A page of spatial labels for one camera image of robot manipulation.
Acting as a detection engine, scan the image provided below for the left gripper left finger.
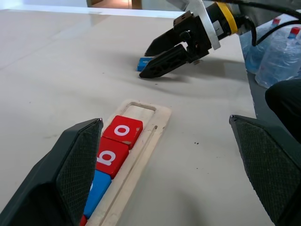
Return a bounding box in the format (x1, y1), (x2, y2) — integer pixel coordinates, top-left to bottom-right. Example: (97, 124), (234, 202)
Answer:
(0, 117), (104, 226)

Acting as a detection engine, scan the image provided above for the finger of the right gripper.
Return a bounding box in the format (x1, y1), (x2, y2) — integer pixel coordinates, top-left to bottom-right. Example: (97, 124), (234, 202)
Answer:
(138, 43), (191, 80)
(144, 27), (187, 57)

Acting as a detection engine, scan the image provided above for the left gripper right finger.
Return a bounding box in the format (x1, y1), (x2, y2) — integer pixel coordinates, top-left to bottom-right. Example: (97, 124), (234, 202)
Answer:
(229, 114), (301, 226)

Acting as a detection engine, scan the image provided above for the blue letter tile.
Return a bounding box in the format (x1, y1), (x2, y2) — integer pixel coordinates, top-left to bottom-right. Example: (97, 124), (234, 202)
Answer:
(83, 169), (112, 219)
(136, 57), (156, 73)

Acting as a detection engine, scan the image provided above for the red letter tile b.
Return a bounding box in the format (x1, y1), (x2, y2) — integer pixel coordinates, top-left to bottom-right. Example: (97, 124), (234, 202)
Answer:
(95, 137), (130, 179)

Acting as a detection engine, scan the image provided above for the red letter tile o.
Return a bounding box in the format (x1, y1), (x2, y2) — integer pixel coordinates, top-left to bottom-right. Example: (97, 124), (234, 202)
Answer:
(102, 115), (144, 150)

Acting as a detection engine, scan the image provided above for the wooden letter tray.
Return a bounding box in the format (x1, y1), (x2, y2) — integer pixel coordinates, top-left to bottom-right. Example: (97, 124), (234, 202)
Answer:
(87, 98), (172, 226)

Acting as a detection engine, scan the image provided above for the dark rounded shape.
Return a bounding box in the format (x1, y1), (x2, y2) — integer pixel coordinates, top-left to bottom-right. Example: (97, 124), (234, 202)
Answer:
(265, 79), (301, 146)

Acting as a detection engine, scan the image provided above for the clear plastic water bottle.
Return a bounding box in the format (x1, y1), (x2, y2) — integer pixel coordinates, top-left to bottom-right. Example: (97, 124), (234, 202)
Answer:
(241, 17), (283, 71)
(255, 27), (301, 89)

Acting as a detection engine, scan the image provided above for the beige table cover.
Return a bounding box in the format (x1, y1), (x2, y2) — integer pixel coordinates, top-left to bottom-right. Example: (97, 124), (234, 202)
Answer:
(0, 9), (259, 226)

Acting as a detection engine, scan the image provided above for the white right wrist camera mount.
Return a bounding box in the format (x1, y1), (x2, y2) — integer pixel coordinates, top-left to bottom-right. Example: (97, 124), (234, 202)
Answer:
(166, 0), (222, 51)

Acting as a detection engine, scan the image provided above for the yellow strap on right arm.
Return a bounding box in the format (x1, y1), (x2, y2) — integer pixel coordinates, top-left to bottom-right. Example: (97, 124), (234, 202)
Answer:
(215, 1), (236, 36)

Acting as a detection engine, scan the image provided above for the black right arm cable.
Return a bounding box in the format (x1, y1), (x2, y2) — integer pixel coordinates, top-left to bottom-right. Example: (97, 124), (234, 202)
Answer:
(224, 0), (301, 47)

